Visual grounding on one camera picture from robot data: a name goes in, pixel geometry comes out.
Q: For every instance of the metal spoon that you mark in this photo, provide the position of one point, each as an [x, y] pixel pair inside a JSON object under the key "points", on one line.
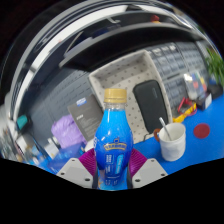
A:
{"points": [[164, 126]]}

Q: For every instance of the blue drink bottle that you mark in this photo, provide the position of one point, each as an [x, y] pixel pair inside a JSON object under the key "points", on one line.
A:
{"points": [[113, 143]]}

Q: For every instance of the dark grey flat box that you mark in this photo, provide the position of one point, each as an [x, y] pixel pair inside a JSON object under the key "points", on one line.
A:
{"points": [[85, 116]]}

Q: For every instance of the white ceramic mug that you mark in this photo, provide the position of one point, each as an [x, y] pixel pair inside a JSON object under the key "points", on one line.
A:
{"points": [[173, 145]]}

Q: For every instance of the black zip case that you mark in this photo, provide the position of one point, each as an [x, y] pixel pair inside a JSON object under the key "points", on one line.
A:
{"points": [[150, 105]]}

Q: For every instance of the black overhead shelf unit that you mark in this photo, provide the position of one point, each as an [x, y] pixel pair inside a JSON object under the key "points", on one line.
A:
{"points": [[110, 43]]}

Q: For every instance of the black box with white label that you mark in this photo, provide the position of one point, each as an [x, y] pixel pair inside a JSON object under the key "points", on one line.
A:
{"points": [[204, 101]]}

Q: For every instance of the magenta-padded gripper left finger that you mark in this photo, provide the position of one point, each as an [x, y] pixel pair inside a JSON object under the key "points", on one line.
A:
{"points": [[75, 171]]}

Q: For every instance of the beige dotted storage tray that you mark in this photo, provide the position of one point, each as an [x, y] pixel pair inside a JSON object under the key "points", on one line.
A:
{"points": [[116, 75]]}

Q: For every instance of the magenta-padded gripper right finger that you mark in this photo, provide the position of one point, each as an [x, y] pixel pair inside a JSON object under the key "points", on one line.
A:
{"points": [[150, 171]]}

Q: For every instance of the flat round red coaster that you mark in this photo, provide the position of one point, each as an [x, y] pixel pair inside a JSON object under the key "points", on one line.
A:
{"points": [[202, 131]]}

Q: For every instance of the purple plastic bag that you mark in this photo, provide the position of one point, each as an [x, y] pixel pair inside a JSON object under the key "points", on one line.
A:
{"points": [[66, 131]]}

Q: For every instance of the black soft pouch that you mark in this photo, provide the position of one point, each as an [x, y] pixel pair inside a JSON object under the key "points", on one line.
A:
{"points": [[216, 90]]}

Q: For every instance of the clear organiser box, colourful parts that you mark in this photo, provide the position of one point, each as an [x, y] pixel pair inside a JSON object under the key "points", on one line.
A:
{"points": [[196, 83]]}

